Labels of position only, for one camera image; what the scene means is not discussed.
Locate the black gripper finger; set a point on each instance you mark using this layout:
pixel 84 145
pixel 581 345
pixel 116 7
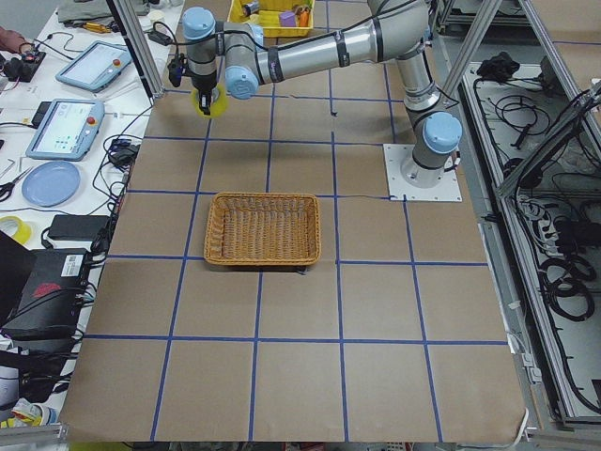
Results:
pixel 204 104

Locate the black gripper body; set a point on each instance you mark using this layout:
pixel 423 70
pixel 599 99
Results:
pixel 203 87

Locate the clear yellowish tape roll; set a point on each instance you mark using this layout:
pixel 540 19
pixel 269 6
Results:
pixel 218 105

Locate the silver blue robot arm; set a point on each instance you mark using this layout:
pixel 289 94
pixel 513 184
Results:
pixel 393 31

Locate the yellow tape roll on desk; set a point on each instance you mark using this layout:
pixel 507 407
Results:
pixel 16 228

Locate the person hand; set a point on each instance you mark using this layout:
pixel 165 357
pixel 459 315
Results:
pixel 13 42

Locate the yellow woven basket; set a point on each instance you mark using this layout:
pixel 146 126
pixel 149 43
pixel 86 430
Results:
pixel 266 15

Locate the purple foam cube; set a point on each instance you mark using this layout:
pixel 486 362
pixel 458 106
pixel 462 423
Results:
pixel 287 18

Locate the upper teach pendant tablet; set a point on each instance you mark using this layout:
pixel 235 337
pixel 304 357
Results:
pixel 96 67

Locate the teach pendant tablet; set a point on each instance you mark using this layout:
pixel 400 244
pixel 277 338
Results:
pixel 96 67
pixel 67 130

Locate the orange toy carrot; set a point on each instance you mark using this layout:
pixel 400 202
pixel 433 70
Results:
pixel 303 15

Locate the brown wicker basket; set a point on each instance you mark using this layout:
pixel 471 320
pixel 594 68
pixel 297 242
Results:
pixel 263 229

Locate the lower teach pendant tablet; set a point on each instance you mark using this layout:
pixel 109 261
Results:
pixel 67 130

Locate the blue plate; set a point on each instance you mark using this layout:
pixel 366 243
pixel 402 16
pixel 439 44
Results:
pixel 51 183

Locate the black power adapter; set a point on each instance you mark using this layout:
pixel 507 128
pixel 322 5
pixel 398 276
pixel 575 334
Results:
pixel 76 227

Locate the black scissors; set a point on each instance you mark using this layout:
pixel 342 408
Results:
pixel 6 189

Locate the black laptop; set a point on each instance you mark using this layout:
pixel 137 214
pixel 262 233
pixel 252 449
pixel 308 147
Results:
pixel 41 291

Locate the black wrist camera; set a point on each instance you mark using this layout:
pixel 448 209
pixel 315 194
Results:
pixel 177 69

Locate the aluminium frame post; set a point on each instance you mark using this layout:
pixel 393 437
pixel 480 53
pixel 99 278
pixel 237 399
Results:
pixel 136 42

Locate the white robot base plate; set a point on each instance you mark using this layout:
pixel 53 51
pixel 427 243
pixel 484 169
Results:
pixel 407 181

